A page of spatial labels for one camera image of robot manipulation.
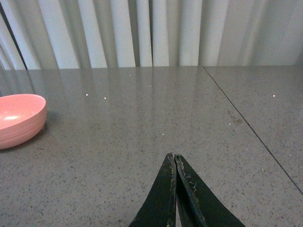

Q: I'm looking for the pink plastic bowl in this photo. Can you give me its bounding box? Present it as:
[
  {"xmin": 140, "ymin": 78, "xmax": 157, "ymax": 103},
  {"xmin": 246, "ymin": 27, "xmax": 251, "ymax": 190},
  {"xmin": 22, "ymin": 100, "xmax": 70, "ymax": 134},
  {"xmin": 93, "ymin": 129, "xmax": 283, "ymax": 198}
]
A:
[{"xmin": 0, "ymin": 94, "xmax": 47, "ymax": 149}]

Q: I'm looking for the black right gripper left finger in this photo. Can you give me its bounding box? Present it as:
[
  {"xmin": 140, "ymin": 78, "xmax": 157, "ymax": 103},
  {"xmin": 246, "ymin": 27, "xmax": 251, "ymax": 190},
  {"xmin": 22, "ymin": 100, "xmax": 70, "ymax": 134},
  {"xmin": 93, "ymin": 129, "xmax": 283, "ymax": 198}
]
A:
[{"xmin": 130, "ymin": 153, "xmax": 177, "ymax": 227}]

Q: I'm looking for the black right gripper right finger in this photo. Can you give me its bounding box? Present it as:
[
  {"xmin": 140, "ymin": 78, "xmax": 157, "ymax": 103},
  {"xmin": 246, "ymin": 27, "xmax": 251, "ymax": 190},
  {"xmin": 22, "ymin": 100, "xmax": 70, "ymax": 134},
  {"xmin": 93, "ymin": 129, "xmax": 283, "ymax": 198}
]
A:
[{"xmin": 175, "ymin": 154, "xmax": 244, "ymax": 227}]

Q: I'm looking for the white pleated curtain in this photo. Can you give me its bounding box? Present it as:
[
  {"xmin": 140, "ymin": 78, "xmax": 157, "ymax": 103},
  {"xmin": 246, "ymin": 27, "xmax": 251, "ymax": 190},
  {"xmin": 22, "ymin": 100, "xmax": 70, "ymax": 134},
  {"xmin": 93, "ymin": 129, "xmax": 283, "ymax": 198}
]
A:
[{"xmin": 0, "ymin": 0, "xmax": 303, "ymax": 70}]

